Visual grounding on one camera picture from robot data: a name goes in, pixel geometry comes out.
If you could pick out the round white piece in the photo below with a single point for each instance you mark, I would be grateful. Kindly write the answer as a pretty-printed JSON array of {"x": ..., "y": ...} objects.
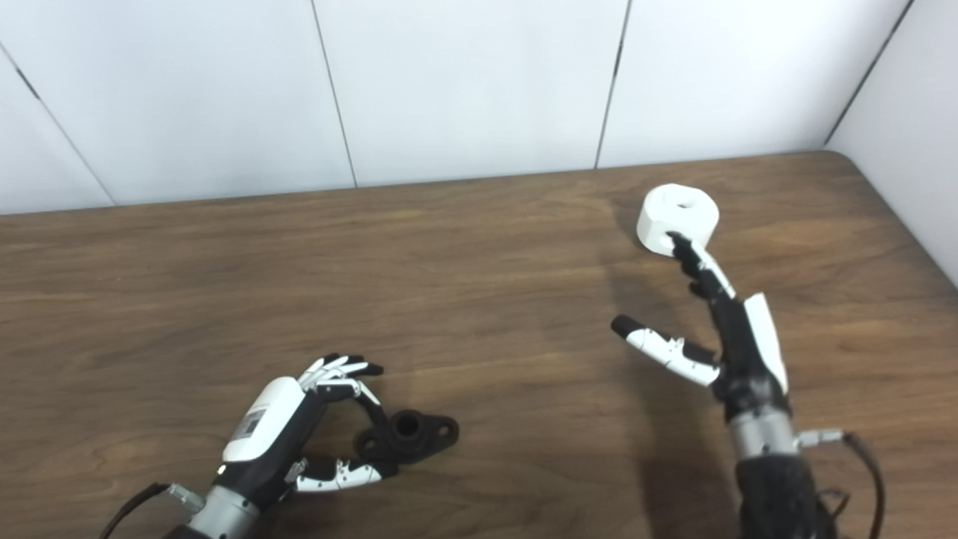
[{"x": 666, "y": 213}]

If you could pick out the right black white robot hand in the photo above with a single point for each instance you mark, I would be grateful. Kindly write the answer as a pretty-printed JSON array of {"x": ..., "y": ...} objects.
[{"x": 745, "y": 352}]

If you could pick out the black flanged holder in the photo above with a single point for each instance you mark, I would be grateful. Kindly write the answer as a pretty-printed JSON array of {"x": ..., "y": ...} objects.
[{"x": 426, "y": 442}]

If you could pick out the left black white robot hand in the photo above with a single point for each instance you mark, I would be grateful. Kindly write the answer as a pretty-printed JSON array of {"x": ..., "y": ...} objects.
[{"x": 266, "y": 419}]

